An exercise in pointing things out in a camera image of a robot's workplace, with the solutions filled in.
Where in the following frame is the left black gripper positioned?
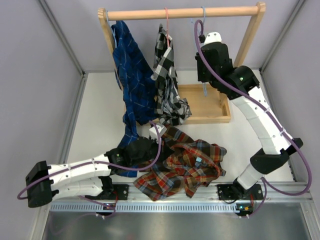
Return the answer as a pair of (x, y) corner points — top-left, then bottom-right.
(131, 135), (175, 166)

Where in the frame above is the light blue hanger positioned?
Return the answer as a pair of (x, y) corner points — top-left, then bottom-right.
(106, 10), (117, 48)
(190, 6), (208, 97)

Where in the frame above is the red brown plaid shirt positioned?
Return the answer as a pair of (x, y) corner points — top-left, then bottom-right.
(133, 126), (227, 201)

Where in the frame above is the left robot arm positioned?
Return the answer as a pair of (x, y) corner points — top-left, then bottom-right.
(24, 137), (162, 208)

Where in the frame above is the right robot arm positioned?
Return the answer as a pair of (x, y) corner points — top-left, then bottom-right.
(195, 42), (303, 199)

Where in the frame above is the black white checked shirt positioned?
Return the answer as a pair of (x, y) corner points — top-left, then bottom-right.
(151, 24), (192, 126)

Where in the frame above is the blue plaid shirt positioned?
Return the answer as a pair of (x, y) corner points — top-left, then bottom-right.
(107, 20), (156, 179)

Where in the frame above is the wooden clothes rack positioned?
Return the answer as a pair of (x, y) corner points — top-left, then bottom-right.
(97, 2), (266, 124)

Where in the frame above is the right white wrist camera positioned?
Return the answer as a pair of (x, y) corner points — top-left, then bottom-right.
(199, 32), (222, 45)

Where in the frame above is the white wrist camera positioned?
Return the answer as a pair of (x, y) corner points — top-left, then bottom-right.
(149, 123), (167, 140)
(199, 32), (222, 45)

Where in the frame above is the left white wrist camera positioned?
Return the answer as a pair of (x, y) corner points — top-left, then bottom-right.
(149, 123), (167, 140)

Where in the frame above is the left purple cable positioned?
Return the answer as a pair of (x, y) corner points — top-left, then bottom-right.
(16, 120), (163, 218)

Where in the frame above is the purple cable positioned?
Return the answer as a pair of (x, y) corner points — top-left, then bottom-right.
(16, 120), (163, 218)
(193, 19), (313, 216)

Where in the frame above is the pink wire hanger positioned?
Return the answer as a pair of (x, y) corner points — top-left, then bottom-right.
(164, 7), (172, 49)

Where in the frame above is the white slotted cable duct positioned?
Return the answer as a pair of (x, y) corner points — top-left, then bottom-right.
(50, 202), (240, 213)

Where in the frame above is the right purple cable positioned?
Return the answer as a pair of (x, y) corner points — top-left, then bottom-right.
(193, 19), (313, 216)

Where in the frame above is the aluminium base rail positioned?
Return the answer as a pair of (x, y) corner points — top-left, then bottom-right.
(52, 179), (306, 202)

